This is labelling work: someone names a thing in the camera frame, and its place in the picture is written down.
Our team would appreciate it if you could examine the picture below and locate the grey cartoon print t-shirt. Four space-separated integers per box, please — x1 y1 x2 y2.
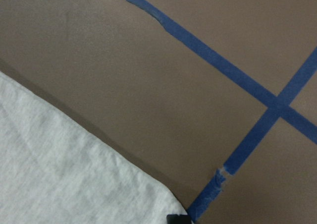
0 74 186 224

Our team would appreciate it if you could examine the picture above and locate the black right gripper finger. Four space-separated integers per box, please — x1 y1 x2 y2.
166 214 191 224

